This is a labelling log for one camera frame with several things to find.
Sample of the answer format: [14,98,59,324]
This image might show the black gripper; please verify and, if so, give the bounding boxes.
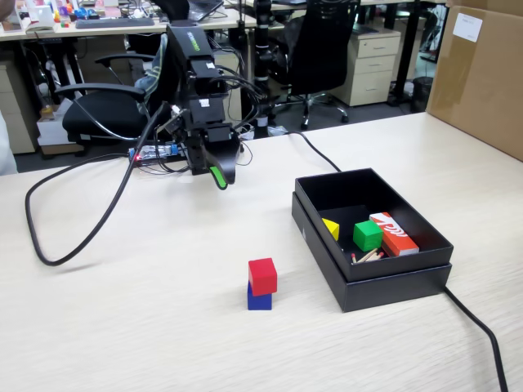
[181,96,243,191]

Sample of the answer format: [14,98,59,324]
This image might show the red wooden cube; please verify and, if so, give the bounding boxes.
[248,257,279,297]

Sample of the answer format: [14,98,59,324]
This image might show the blue wooden cube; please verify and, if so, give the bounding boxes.
[247,281,273,312]

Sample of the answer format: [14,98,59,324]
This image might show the green wooden cube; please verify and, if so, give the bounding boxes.
[352,220,384,253]

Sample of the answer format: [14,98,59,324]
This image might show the beige drawer cabinet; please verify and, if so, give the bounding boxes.
[0,60,42,156]
[212,51,243,123]
[333,28,402,108]

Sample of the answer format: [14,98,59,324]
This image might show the blue controller circuit board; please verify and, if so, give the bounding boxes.
[128,143,185,163]

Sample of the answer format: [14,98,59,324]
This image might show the thick black stand pole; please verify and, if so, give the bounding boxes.
[252,0,274,138]

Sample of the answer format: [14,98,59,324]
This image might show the striped cloth garment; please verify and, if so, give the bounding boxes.
[134,34,171,108]

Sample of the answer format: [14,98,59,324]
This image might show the thin black stand pole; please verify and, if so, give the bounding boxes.
[236,0,251,89]

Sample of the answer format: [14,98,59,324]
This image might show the black office chair with armrests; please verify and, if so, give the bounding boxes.
[55,52,164,146]

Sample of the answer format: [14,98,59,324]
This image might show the yellow wooden wedge block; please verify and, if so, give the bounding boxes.
[321,217,341,242]

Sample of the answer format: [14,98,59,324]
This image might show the dark laptop computer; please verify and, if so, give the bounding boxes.
[186,0,226,22]

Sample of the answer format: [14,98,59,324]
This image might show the black mesh office chair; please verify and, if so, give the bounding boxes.
[271,0,363,131]

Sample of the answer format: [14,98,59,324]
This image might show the white stacked boxes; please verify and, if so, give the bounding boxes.
[36,104,85,148]

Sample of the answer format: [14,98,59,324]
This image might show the black computer keyboard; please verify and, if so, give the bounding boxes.
[75,18,156,29]

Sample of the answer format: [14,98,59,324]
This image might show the black cardboard box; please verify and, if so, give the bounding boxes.
[293,167,455,283]

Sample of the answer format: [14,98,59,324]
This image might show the orange white matchbox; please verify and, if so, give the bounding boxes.
[369,212,421,257]

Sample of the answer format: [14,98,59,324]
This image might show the colourful toy pile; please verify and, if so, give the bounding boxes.
[48,0,101,29]

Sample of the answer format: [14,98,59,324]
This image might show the black waste bin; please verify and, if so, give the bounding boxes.
[410,76,434,114]

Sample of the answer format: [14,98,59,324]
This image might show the white desk device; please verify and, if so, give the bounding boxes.
[25,7,58,33]

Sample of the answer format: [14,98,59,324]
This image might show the black open box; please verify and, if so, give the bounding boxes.
[290,191,453,314]

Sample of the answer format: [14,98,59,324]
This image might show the large brown cardboard box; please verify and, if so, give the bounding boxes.
[425,0,523,163]

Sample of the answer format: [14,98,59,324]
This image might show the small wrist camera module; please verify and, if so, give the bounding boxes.
[156,106,184,139]

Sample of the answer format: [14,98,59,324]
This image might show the thick black camera cable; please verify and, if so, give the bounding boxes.
[24,100,171,267]

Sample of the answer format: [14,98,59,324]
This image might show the thick black table cable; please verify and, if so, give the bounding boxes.
[281,130,510,392]

